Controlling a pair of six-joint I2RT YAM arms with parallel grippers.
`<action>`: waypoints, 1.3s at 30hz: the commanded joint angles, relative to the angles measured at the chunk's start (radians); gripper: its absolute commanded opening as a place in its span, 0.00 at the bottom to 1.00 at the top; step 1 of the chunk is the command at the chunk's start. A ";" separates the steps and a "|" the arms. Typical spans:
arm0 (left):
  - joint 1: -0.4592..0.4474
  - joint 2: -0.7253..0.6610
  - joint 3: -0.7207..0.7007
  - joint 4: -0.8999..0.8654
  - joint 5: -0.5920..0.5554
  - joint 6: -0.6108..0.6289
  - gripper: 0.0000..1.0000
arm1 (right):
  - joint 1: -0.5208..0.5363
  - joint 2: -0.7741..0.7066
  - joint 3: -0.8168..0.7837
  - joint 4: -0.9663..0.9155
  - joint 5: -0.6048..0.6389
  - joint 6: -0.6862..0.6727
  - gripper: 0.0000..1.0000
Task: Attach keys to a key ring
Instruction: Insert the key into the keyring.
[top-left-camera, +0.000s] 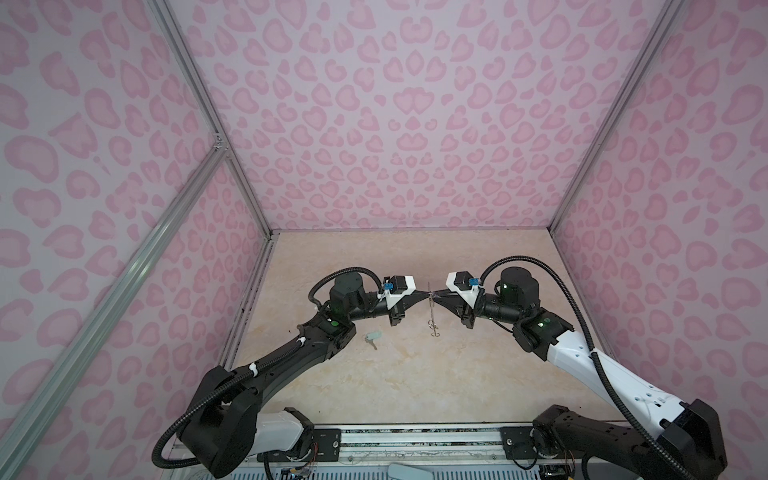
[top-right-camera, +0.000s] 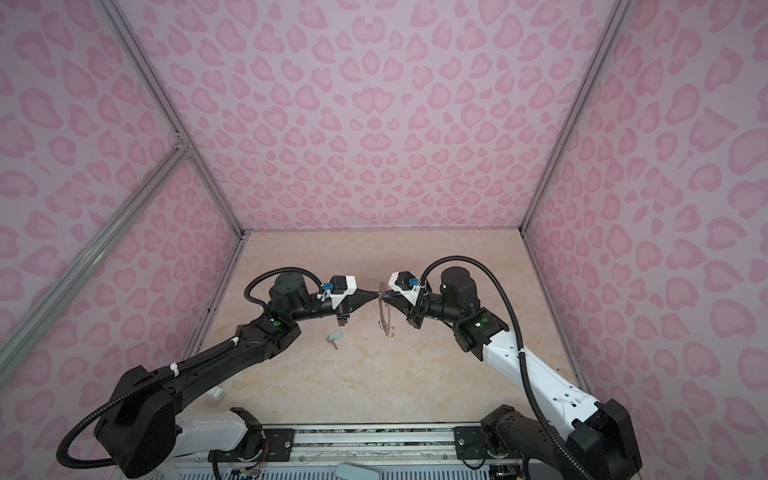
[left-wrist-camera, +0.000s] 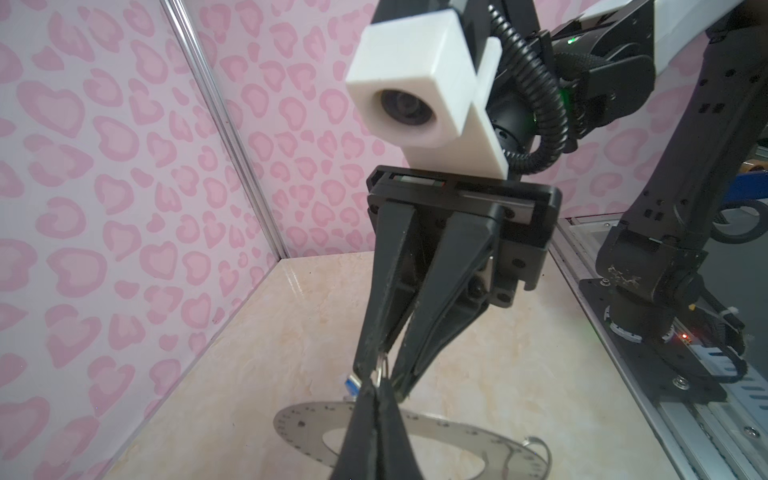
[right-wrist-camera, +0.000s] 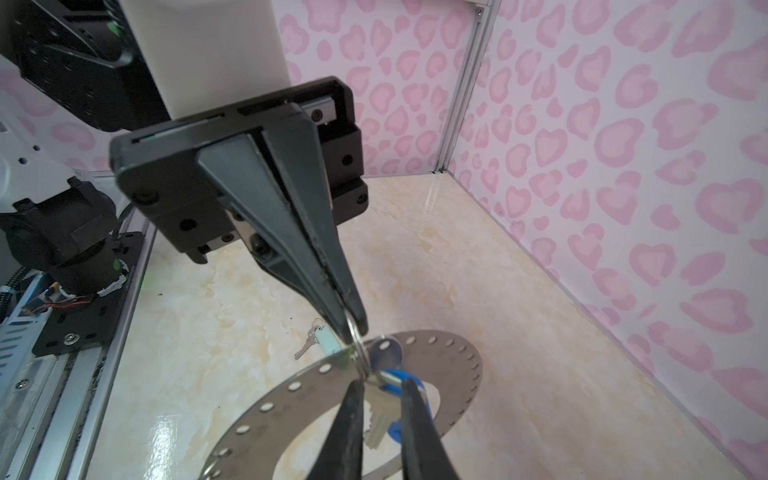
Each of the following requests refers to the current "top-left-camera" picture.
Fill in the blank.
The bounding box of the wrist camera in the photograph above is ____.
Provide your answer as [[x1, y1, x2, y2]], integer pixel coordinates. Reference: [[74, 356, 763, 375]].
[[380, 275, 416, 310], [445, 271, 482, 308]]

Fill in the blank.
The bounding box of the black corrugated left cable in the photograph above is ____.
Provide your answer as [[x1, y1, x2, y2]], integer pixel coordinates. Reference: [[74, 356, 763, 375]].
[[151, 266, 385, 470]]

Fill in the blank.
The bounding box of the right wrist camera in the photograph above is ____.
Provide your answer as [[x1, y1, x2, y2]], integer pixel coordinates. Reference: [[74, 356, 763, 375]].
[[445, 271, 482, 308]]

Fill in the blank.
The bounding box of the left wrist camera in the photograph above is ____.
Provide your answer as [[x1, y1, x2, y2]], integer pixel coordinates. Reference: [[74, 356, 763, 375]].
[[380, 275, 416, 310]]

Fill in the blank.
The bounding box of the black corrugated right cable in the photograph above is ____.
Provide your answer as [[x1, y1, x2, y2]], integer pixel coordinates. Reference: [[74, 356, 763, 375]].
[[478, 255, 700, 480]]

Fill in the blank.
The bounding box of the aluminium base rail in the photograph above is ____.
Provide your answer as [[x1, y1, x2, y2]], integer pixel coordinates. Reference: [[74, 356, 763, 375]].
[[161, 422, 685, 480]]

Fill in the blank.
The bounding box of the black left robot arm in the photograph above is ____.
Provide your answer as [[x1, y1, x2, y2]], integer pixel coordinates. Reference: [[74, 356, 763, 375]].
[[152, 267, 429, 479]]

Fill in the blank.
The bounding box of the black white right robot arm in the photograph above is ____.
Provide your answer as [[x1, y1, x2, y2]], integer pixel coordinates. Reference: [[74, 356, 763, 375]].
[[433, 266, 728, 479]]

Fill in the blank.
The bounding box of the silver perforated metal ring disc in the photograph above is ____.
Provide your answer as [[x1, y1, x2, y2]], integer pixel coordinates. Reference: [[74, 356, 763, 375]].
[[427, 284, 440, 338]]

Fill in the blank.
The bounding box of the black corrugated cable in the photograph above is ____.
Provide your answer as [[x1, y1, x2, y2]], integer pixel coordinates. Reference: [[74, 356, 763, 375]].
[[478, 255, 700, 480], [151, 266, 385, 470]]

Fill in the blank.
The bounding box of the diagonal aluminium frame bar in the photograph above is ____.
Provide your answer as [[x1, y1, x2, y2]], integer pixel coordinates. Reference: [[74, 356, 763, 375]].
[[1, 145, 227, 479]]

